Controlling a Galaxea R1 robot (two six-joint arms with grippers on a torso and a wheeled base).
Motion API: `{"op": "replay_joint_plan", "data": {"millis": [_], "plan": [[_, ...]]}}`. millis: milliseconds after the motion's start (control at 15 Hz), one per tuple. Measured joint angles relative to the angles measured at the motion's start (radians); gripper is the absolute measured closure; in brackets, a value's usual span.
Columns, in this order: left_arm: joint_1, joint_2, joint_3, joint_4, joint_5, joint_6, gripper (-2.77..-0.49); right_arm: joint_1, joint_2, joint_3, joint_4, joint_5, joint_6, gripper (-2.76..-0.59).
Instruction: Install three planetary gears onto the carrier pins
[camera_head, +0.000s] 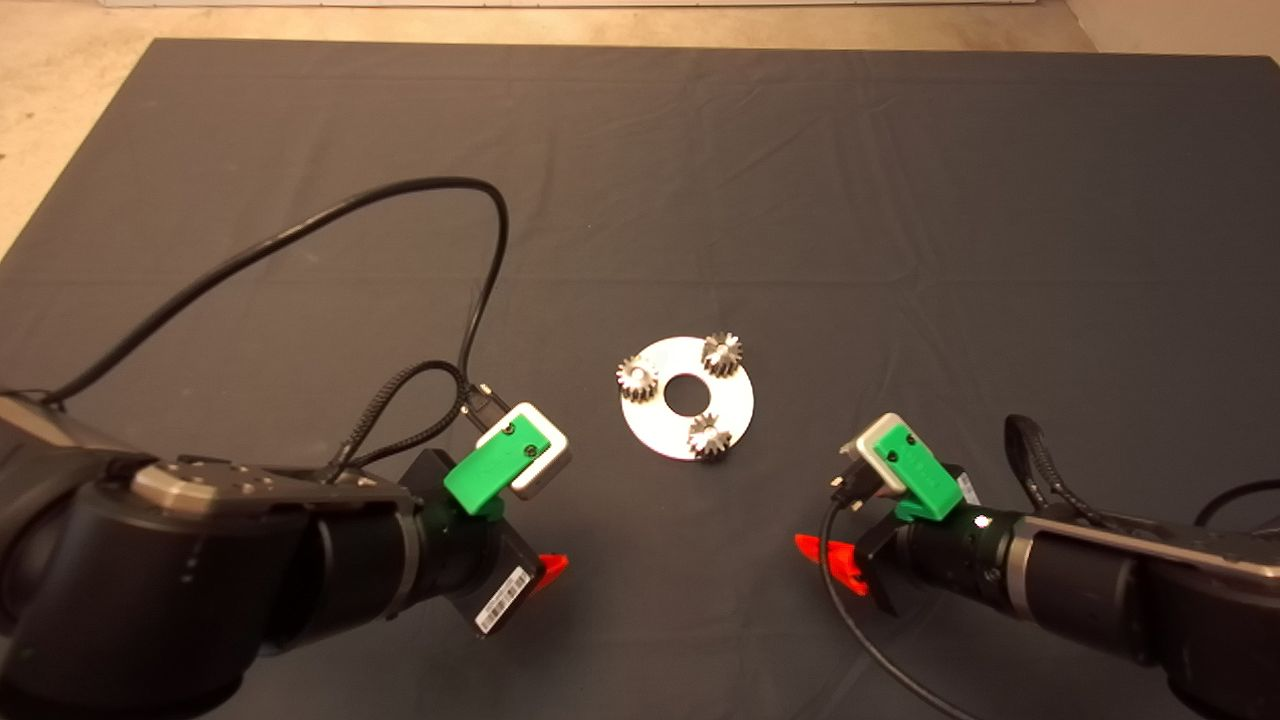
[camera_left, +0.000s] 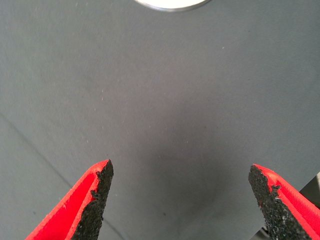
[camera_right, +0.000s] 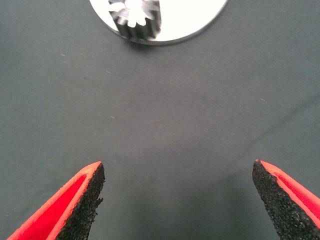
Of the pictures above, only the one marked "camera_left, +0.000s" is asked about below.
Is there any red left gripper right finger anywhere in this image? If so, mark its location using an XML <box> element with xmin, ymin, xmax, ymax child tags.
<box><xmin>247</xmin><ymin>163</ymin><xmax>320</xmax><ymax>240</ymax></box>

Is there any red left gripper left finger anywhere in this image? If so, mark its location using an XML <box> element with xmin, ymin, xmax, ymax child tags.
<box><xmin>24</xmin><ymin>159</ymin><xmax>115</xmax><ymax>240</ymax></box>

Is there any round metal carrier plate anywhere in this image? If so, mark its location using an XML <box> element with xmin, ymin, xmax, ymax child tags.
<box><xmin>133</xmin><ymin>0</ymin><xmax>214</xmax><ymax>13</ymax></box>

